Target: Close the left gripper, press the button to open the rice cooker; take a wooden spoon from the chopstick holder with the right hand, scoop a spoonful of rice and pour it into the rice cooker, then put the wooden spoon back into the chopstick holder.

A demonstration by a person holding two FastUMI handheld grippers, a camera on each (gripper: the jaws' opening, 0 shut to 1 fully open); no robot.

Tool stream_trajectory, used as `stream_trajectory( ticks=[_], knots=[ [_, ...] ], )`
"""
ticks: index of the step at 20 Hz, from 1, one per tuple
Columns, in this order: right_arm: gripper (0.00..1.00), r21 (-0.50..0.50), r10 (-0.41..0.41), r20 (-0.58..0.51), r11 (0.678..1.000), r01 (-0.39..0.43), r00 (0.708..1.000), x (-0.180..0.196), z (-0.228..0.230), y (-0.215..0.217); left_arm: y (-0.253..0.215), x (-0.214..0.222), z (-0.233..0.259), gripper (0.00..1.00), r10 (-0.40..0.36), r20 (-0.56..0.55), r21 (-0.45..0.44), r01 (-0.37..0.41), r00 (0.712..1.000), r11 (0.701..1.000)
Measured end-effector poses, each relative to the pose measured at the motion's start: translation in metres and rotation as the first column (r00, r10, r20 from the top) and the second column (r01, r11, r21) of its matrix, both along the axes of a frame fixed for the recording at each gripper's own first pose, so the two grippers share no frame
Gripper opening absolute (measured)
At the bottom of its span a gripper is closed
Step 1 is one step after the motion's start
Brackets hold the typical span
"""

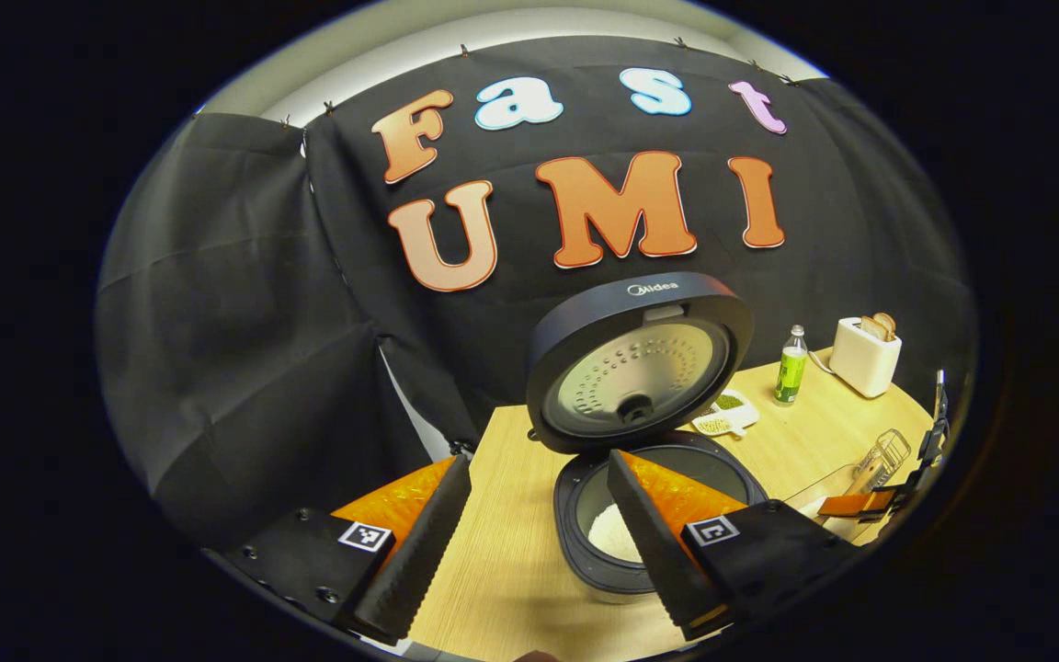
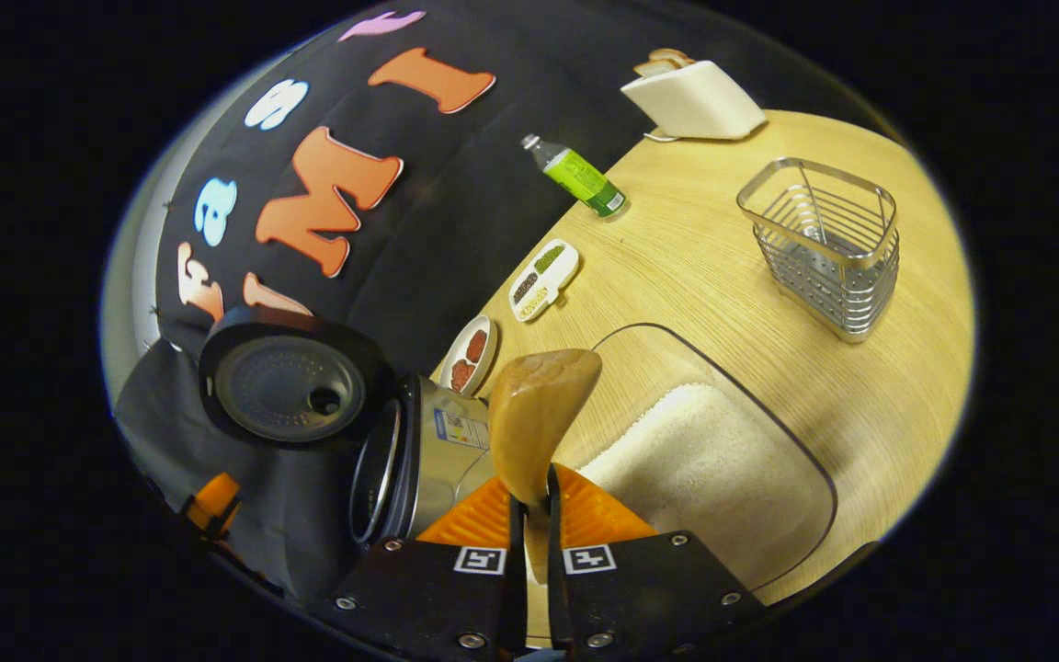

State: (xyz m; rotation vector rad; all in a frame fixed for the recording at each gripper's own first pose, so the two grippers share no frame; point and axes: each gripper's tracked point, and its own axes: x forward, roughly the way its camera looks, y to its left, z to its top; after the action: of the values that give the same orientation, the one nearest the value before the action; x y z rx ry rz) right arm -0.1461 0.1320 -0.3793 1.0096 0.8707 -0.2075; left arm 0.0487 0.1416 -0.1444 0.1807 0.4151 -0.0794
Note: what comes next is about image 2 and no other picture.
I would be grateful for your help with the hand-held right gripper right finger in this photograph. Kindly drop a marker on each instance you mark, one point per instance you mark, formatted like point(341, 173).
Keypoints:
point(649, 593)

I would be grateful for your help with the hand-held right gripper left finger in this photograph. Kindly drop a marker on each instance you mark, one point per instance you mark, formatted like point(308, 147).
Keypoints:
point(419, 598)

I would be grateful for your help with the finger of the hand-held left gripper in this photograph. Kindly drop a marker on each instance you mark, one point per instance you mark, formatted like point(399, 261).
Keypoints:
point(215, 506)

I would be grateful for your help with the black rice cooker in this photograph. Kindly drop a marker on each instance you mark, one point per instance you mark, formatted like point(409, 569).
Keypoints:
point(290, 386)

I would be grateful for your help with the clear tub of white rice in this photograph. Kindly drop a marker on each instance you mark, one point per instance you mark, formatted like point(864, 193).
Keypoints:
point(704, 460)

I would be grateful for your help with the wooden spoon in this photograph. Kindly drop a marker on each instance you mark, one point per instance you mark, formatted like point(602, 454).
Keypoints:
point(539, 414)

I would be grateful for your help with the round plate of red meat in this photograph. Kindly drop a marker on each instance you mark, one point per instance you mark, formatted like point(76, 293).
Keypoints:
point(470, 354)

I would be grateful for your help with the white divided dish of beans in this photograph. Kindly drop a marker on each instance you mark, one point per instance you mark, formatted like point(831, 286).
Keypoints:
point(543, 280)

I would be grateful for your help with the black backdrop cloth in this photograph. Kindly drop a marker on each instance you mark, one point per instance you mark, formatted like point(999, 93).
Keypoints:
point(456, 184)

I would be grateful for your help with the green drink bottle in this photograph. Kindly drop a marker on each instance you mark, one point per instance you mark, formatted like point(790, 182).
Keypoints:
point(580, 176)

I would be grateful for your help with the white toaster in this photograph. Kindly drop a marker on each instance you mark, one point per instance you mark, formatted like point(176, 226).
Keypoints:
point(700, 101)

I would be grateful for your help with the toasted bread slices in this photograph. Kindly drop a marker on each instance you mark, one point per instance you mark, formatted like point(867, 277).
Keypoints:
point(663, 62)

